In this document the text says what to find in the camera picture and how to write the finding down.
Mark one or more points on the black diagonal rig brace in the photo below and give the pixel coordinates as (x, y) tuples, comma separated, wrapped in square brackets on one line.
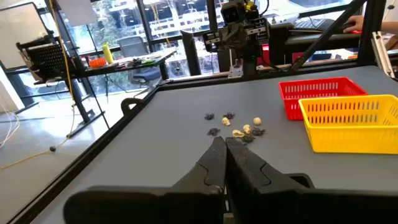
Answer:
[(326, 34)]

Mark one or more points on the black rig post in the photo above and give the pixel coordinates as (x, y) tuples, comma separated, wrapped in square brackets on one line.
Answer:
[(370, 31)]

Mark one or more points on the red plastic basket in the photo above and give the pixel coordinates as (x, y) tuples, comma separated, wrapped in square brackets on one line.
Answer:
[(289, 105)]

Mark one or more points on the red computer mouse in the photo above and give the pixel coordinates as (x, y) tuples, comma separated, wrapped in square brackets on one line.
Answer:
[(356, 31)]

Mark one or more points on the white whiteboard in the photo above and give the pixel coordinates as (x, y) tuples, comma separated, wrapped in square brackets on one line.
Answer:
[(18, 34)]

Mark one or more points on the black table clamp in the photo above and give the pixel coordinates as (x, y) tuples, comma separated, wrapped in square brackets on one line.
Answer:
[(124, 105)]

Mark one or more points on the black plastic spider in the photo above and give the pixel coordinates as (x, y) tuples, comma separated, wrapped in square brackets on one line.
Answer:
[(213, 132), (229, 115), (247, 138), (258, 132), (209, 116)]

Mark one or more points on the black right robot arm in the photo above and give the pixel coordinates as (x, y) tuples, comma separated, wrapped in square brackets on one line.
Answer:
[(248, 62)]

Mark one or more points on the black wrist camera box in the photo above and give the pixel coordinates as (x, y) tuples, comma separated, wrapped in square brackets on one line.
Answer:
[(232, 12)]

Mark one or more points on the person's forearm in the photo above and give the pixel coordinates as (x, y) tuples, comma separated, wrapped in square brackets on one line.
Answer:
[(390, 26)]

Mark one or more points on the black cluttered desk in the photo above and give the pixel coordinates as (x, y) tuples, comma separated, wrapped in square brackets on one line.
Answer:
[(93, 72)]

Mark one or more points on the aluminium extrusion bar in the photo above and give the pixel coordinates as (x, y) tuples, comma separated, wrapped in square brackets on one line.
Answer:
[(382, 53)]

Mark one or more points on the black keyboard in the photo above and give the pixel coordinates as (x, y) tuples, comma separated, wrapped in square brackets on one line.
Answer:
[(314, 24)]

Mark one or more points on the orange ribbed object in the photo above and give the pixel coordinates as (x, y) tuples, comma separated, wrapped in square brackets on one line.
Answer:
[(98, 63)]

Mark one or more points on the yellow bottle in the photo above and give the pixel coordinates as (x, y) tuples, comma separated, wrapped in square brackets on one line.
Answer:
[(108, 54)]

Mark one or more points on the small black floor ball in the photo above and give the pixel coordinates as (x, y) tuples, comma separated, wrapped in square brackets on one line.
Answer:
[(53, 148)]

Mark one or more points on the person's hand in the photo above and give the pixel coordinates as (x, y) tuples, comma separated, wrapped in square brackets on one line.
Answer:
[(356, 23)]

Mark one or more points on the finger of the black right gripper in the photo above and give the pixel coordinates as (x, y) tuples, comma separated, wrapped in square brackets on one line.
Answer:
[(231, 37), (243, 35)]

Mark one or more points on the black perforated panel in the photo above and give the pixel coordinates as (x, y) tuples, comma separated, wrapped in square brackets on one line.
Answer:
[(46, 59)]

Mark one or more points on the grey office chair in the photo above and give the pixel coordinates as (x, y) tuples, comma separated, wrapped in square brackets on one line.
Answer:
[(132, 46)]

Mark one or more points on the yellow plastic basket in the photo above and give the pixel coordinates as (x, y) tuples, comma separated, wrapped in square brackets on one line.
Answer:
[(342, 140)]

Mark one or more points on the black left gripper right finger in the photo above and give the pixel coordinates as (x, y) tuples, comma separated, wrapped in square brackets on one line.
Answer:
[(264, 199)]

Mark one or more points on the white paper sheet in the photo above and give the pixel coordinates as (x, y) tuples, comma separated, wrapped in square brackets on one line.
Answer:
[(77, 12)]

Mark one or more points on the cream plastic skull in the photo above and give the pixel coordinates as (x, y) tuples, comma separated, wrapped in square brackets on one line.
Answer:
[(257, 121), (246, 128), (226, 121), (238, 133)]

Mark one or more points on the black tripod stand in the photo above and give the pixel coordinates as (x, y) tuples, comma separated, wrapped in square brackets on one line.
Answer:
[(81, 102)]

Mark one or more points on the black operator desk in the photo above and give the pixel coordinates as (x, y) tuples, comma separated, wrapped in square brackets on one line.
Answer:
[(311, 40)]

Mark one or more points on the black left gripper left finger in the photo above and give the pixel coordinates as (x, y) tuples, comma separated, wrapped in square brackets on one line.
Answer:
[(186, 202)]

